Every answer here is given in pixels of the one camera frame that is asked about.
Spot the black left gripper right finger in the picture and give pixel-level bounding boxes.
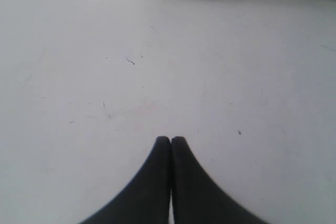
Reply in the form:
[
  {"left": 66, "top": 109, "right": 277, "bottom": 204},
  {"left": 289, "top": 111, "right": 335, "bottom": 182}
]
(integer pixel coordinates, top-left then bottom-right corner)
[{"left": 171, "top": 136, "right": 265, "bottom": 224}]

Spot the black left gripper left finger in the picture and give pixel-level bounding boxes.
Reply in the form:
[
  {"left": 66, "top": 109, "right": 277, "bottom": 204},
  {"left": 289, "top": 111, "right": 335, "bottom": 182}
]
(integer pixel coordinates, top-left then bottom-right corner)
[{"left": 83, "top": 136, "right": 171, "bottom": 224}]

